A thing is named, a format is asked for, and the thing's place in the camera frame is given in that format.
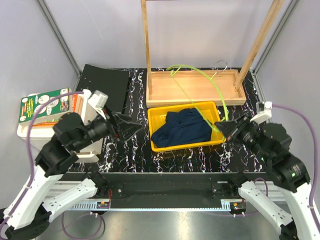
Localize black foam board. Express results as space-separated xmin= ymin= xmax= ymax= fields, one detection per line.
xmin=76 ymin=64 xmax=130 ymax=113

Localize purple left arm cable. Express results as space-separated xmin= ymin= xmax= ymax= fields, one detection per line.
xmin=0 ymin=91 xmax=107 ymax=238

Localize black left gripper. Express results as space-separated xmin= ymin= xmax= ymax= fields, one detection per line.
xmin=74 ymin=104 xmax=144 ymax=151

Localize yellow plastic tray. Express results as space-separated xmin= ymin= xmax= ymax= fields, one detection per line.
xmin=147 ymin=101 xmax=226 ymax=152

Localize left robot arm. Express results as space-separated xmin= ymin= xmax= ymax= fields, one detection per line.
xmin=0 ymin=109 xmax=142 ymax=240

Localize wooden clothes rack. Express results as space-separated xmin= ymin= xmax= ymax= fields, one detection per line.
xmin=140 ymin=0 xmax=284 ymax=108

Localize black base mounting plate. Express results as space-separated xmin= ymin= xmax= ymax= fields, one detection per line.
xmin=102 ymin=172 xmax=245 ymax=212

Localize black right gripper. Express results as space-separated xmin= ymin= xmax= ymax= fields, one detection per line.
xmin=214 ymin=111 xmax=271 ymax=162

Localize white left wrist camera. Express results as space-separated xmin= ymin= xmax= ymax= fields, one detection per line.
xmin=83 ymin=89 xmax=109 ymax=112

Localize left aluminium frame post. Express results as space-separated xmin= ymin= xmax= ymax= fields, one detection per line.
xmin=35 ymin=0 xmax=82 ymax=76

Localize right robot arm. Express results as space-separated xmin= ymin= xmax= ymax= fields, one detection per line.
xmin=214 ymin=116 xmax=320 ymax=240

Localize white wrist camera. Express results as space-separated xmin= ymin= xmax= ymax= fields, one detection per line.
xmin=250 ymin=101 xmax=272 ymax=125
xmin=83 ymin=89 xmax=109 ymax=112

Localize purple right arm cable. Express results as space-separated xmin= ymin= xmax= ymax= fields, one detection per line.
xmin=207 ymin=103 xmax=320 ymax=223

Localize white plastic container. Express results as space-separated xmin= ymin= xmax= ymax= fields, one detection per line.
xmin=16 ymin=96 xmax=104 ymax=163

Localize green printed cardboard box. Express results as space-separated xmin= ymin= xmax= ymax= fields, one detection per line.
xmin=18 ymin=87 xmax=73 ymax=127

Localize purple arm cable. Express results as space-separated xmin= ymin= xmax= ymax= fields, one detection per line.
xmin=0 ymin=91 xmax=107 ymax=238
xmin=207 ymin=103 xmax=320 ymax=223

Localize right aluminium frame post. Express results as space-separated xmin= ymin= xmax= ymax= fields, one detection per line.
xmin=252 ymin=0 xmax=300 ymax=74

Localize navy blue shorts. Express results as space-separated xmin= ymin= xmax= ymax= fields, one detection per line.
xmin=151 ymin=108 xmax=212 ymax=148

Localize aluminium frame post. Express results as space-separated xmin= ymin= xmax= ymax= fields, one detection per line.
xmin=35 ymin=0 xmax=82 ymax=76
xmin=252 ymin=0 xmax=300 ymax=74

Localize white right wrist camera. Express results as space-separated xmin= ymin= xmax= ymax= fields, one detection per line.
xmin=250 ymin=101 xmax=272 ymax=125

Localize neon yellow clothes hanger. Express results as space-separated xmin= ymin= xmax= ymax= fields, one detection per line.
xmin=166 ymin=64 xmax=229 ymax=122

